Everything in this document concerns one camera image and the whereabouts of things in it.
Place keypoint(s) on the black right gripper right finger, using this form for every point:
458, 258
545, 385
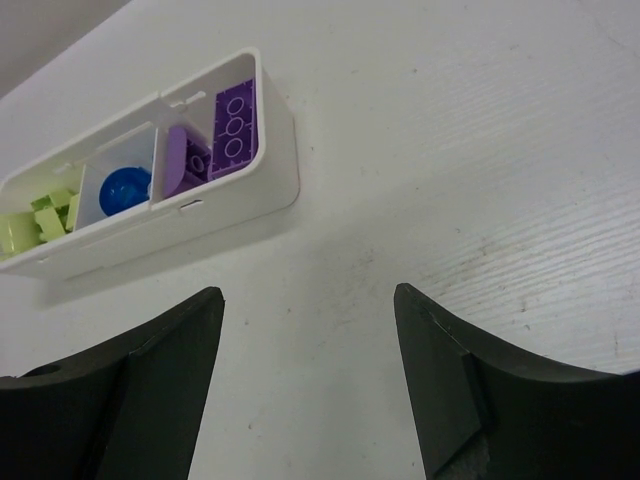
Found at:
479, 400

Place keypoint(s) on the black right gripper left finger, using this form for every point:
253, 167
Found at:
128, 408

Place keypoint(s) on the blue round lego dish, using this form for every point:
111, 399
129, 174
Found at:
123, 189

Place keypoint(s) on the purple lego piece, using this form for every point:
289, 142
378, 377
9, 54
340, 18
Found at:
175, 167

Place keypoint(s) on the purple printed lego brick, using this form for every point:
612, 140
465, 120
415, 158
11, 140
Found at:
235, 136

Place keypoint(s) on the green curved lego brick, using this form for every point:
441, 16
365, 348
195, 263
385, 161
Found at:
19, 233

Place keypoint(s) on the white three-compartment tray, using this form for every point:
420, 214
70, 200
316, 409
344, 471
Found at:
137, 137

